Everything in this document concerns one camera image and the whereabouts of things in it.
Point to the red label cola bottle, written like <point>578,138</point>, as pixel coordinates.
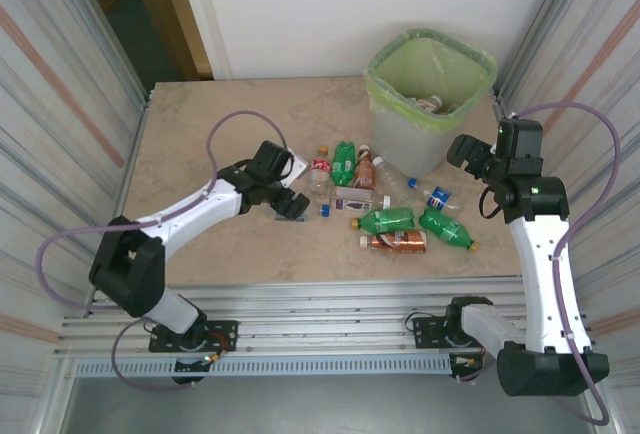
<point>320,168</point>

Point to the blue cap pepsi bottle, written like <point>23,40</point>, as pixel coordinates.
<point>439,198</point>

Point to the purple label bottle white cap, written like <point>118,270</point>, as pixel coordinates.
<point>355,203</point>

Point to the orange brown label tea bottle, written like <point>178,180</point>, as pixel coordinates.
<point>364,174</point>

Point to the copper label coffee bottle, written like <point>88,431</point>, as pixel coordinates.
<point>400,241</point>

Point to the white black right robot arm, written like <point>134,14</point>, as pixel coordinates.
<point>545,279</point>

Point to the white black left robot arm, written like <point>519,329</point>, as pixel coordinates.
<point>200,209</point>

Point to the translucent white plastic bin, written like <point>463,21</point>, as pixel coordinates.
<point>415,149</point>

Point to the green plastic bin liner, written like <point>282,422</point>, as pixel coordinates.
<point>400,69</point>

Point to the clear unlabelled bottle white cap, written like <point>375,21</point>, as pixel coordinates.
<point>392,179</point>

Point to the green bottle yellow cap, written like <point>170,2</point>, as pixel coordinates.
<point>387,219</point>
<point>442,226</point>

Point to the corrugated translucent side panel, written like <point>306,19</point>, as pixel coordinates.
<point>625,254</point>
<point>50,129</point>

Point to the yellow power connector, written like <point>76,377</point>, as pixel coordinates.
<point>468,361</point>
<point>214,357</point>

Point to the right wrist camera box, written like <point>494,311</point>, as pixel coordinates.
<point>512,115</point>

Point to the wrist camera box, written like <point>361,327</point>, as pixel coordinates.
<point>512,115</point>
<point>296,170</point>

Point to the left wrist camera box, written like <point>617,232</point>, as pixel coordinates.
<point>296,170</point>

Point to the aluminium rail base frame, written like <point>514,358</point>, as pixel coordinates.
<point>325,304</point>

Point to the brown wooden door frame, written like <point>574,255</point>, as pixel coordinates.
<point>192,39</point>

